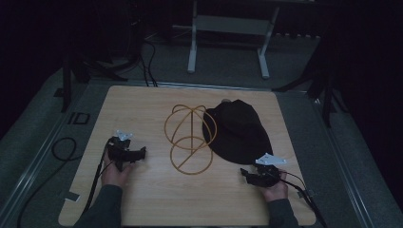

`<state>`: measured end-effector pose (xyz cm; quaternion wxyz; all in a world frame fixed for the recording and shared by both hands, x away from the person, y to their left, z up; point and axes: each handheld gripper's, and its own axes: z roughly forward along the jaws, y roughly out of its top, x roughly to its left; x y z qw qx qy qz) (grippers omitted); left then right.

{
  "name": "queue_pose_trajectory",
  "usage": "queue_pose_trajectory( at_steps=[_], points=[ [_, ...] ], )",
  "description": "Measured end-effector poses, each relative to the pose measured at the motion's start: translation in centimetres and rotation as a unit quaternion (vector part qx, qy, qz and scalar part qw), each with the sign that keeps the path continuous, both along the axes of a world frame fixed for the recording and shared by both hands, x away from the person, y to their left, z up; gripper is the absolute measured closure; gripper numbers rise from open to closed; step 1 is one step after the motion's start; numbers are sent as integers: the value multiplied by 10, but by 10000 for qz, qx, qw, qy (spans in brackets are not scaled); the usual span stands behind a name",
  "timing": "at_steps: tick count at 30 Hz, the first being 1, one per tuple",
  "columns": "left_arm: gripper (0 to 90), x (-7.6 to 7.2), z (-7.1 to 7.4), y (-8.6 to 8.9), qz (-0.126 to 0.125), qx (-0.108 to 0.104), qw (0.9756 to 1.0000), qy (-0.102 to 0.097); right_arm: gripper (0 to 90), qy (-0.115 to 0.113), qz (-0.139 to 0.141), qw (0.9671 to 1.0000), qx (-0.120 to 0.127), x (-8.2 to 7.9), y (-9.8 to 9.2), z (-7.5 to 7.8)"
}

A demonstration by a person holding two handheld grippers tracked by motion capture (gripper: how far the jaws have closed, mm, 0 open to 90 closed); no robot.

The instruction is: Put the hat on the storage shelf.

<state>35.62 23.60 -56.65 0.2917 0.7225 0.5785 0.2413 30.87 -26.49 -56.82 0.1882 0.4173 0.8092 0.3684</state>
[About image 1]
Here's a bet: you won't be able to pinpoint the black looped floor cable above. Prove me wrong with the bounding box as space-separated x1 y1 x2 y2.
16 136 78 228

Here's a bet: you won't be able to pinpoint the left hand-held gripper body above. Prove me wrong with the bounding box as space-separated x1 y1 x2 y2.
106 129 139 172

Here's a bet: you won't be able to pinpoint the white metal frame stand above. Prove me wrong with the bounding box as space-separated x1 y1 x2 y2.
185 0 281 80

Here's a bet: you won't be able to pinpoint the black bucket hat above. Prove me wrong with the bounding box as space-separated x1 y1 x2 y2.
201 98 275 165

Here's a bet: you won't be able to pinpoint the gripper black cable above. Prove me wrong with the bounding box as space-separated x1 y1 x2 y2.
278 170 329 228
81 142 112 217

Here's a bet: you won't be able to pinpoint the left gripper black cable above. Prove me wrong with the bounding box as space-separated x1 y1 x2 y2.
81 142 112 217

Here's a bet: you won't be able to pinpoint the black tripod stand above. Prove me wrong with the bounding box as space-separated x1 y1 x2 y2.
271 31 350 129
60 47 129 114

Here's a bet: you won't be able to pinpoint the person's left hand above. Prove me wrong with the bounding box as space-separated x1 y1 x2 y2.
101 153 135 188

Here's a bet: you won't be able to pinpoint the thin black floor cables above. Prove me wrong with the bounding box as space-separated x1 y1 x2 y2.
138 39 160 88

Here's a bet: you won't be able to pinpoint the golden wire hat stand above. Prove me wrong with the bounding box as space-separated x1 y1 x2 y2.
163 104 219 176

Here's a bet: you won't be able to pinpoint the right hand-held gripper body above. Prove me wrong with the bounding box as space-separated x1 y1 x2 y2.
251 152 289 188

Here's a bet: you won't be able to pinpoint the person's right hand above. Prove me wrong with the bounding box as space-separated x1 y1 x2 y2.
259 170 289 203

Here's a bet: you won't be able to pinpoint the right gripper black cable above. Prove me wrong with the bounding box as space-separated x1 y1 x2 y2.
278 170 329 228

